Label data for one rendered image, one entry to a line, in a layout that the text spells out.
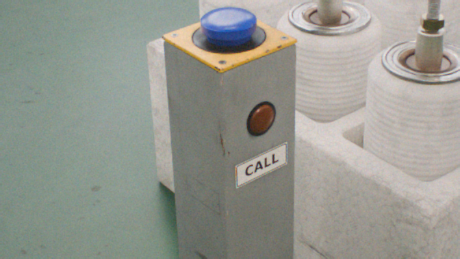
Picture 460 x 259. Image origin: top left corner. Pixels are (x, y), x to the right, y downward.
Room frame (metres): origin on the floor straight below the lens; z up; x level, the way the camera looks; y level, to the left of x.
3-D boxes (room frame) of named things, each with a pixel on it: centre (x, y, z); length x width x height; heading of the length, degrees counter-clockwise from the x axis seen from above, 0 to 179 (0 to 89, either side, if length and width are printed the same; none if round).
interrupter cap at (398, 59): (0.64, -0.17, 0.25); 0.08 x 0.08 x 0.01
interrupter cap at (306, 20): (0.73, -0.10, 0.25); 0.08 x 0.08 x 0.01
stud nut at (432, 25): (0.64, -0.17, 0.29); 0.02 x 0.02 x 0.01; 30
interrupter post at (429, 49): (0.64, -0.17, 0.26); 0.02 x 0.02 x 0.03
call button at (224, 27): (0.57, -0.01, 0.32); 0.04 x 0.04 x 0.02
